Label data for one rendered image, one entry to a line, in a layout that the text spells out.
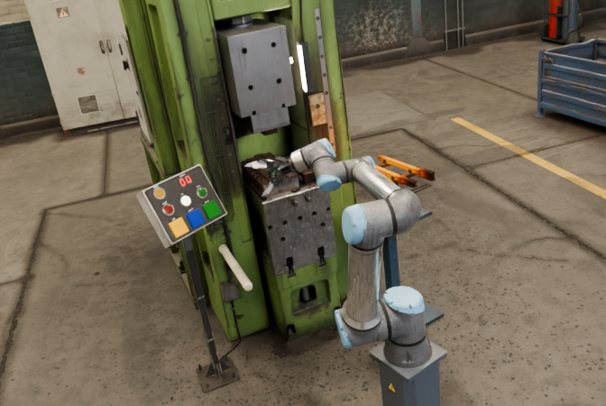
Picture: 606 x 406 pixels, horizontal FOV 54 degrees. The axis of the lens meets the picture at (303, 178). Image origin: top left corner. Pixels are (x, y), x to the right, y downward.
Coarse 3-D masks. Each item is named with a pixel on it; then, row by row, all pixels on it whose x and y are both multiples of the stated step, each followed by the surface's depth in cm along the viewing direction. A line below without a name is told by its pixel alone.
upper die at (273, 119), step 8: (232, 112) 328; (272, 112) 299; (280, 112) 301; (288, 112) 303; (240, 120) 317; (248, 120) 302; (256, 120) 297; (264, 120) 299; (272, 120) 301; (280, 120) 303; (288, 120) 304; (248, 128) 306; (256, 128) 299; (264, 128) 300; (272, 128) 302
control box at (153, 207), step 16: (176, 176) 280; (192, 176) 285; (144, 192) 268; (176, 192) 278; (192, 192) 283; (208, 192) 288; (144, 208) 273; (160, 208) 270; (176, 208) 275; (192, 208) 280; (224, 208) 290; (160, 224) 269; (208, 224) 283; (176, 240) 270
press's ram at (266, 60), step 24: (264, 24) 298; (240, 48) 282; (264, 48) 287; (288, 48) 292; (240, 72) 286; (264, 72) 291; (288, 72) 296; (240, 96) 290; (264, 96) 295; (288, 96) 300
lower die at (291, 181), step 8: (248, 160) 346; (256, 160) 344; (272, 160) 340; (248, 168) 337; (264, 168) 331; (248, 176) 334; (256, 176) 324; (264, 176) 320; (288, 176) 315; (296, 176) 317; (264, 184) 312; (280, 184) 314; (288, 184) 316; (296, 184) 318; (272, 192) 314; (280, 192) 316
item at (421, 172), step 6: (378, 156) 336; (384, 156) 335; (390, 162) 328; (396, 162) 324; (402, 162) 323; (402, 168) 321; (408, 168) 317; (414, 168) 314; (420, 174) 310; (426, 174) 308; (432, 174) 304; (432, 180) 304
